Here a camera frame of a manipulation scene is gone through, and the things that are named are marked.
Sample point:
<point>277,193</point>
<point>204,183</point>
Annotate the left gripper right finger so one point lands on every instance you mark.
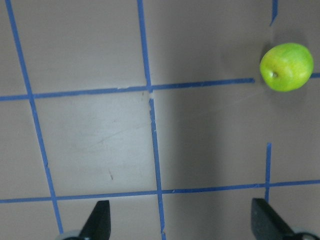
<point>266,224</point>

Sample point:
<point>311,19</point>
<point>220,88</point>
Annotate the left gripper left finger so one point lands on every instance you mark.
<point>98,224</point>

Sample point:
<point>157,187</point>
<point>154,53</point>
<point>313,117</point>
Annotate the green apple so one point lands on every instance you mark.
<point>286,67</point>

